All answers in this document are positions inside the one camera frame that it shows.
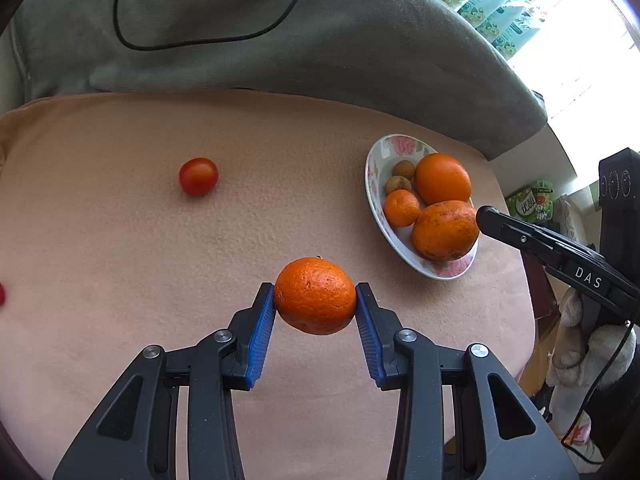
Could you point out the beige blanket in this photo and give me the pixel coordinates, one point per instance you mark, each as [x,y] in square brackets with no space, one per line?
[125,260]

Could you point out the person's right hand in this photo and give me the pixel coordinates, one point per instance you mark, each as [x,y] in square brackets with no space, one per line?
[607,350]

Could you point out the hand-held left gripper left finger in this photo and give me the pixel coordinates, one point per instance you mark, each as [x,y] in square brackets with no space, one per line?
[260,345]

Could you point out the medium mandarin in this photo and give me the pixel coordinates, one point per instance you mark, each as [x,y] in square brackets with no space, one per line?
[315,296]

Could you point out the small mandarin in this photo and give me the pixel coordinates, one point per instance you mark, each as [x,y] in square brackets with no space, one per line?
[401,207]

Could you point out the brown longan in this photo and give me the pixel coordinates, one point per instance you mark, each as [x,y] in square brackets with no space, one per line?
[404,169]

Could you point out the large spotted orange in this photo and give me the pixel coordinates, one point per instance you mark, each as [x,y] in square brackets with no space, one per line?
[445,231]

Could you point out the floral plate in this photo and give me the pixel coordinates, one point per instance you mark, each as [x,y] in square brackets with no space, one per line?
[395,149]

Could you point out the brown wooden furniture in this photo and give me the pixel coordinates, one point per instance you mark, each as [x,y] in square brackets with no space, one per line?
[542,300]

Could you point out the grey fleece blanket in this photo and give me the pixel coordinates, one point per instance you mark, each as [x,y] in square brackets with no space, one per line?
[300,60]

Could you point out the red cherry tomato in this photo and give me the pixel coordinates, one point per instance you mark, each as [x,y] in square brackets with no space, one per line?
[2,293]
[198,176]

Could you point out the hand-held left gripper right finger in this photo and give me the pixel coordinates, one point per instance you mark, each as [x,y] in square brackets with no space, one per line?
[371,345]

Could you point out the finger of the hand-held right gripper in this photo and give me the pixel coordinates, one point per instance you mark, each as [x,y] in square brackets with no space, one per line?
[520,237]

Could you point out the green snack bag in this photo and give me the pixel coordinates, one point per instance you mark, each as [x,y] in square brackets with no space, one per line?
[530,205]

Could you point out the smooth orange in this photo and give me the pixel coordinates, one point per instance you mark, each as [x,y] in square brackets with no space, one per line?
[443,178]

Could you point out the brown kiwi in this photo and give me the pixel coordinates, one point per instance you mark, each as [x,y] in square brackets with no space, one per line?
[396,185]

